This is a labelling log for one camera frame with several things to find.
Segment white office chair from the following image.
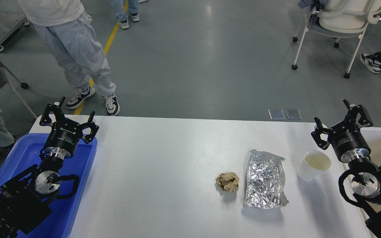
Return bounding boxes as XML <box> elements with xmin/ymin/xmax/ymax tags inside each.
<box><xmin>291</xmin><ymin>0</ymin><xmax>381</xmax><ymax>79</ymax></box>

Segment person in blue jeans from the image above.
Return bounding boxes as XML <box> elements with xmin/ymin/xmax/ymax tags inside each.
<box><xmin>109</xmin><ymin>0</ymin><xmax>148</xmax><ymax>29</ymax></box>

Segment grey wheeled cart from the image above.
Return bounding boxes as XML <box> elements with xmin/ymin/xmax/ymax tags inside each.
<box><xmin>0</xmin><ymin>0</ymin><xmax>30</xmax><ymax>53</ymax></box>

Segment person in white clothes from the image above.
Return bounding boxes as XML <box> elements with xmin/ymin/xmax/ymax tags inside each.
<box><xmin>18</xmin><ymin>0</ymin><xmax>120</xmax><ymax>116</ymax></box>

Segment crumpled silver foil bag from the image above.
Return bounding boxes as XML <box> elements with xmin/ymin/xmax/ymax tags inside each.
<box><xmin>243</xmin><ymin>149</ymin><xmax>289</xmax><ymax>209</ymax></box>

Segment right metal floor plate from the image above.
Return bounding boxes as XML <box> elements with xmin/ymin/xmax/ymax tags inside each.
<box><xmin>285</xmin><ymin>108</ymin><xmax>302</xmax><ymax>120</ymax></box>

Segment metal floor plate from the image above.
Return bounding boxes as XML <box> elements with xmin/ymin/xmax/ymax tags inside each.
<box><xmin>269</xmin><ymin>109</ymin><xmax>285</xmax><ymax>120</ymax></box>
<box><xmin>285</xmin><ymin>108</ymin><xmax>302</xmax><ymax>120</ymax></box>

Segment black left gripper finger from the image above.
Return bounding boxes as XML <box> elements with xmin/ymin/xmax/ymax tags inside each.
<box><xmin>78</xmin><ymin>111</ymin><xmax>99</xmax><ymax>144</ymax></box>
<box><xmin>39</xmin><ymin>96</ymin><xmax>66</xmax><ymax>128</ymax></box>

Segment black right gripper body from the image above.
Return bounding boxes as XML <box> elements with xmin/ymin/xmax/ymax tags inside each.
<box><xmin>330</xmin><ymin>126</ymin><xmax>371</xmax><ymax>162</ymax></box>

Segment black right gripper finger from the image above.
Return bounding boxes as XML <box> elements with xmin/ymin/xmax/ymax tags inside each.
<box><xmin>311</xmin><ymin>117</ymin><xmax>335</xmax><ymax>150</ymax></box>
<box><xmin>343</xmin><ymin>99</ymin><xmax>373</xmax><ymax>129</ymax></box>

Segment left metal floor plate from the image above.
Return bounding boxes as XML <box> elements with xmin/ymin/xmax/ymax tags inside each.
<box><xmin>269</xmin><ymin>109</ymin><xmax>285</xmax><ymax>120</ymax></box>

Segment blue plastic tray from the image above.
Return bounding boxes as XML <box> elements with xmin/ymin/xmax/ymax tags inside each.
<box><xmin>0</xmin><ymin>133</ymin><xmax>98</xmax><ymax>238</ymax></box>

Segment crumpled brown paper ball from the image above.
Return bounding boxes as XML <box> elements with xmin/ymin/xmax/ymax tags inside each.
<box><xmin>216</xmin><ymin>172</ymin><xmax>239</xmax><ymax>193</ymax></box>

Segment white paper cup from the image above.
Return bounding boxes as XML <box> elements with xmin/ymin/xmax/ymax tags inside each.
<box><xmin>297</xmin><ymin>150</ymin><xmax>331</xmax><ymax>182</ymax></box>

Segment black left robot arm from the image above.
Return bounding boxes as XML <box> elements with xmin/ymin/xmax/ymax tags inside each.
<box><xmin>0</xmin><ymin>97</ymin><xmax>99</xmax><ymax>238</ymax></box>

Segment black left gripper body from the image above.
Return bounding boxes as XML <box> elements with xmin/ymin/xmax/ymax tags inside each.
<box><xmin>43</xmin><ymin>120</ymin><xmax>83</xmax><ymax>158</ymax></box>

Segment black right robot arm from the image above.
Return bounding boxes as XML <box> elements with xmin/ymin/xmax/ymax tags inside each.
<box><xmin>311</xmin><ymin>99</ymin><xmax>381</xmax><ymax>238</ymax></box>

